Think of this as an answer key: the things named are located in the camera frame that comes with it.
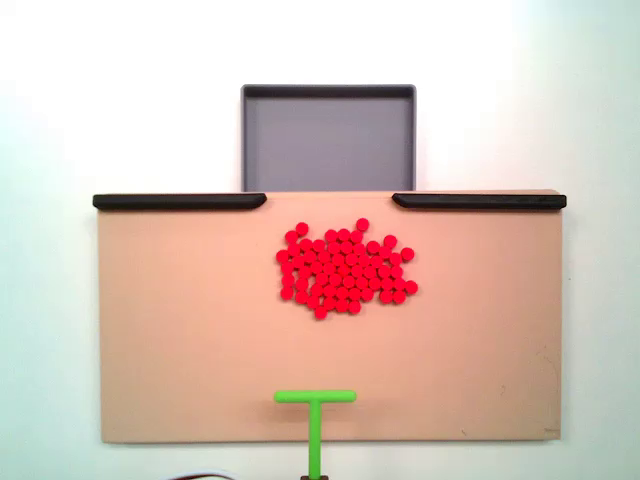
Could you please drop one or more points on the grey square tray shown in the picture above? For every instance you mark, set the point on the grey square tray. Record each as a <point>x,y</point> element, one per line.
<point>327,145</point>

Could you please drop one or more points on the black edge rail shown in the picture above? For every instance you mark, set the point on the black edge rail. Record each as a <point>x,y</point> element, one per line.
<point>480,201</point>
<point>175,201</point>

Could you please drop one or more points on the tan rectangular board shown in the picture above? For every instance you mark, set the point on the tan rectangular board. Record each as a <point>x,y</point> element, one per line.
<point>175,325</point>

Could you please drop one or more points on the green T-shaped pusher tool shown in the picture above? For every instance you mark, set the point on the green T-shaped pusher tool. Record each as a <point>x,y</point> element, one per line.
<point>315,425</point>

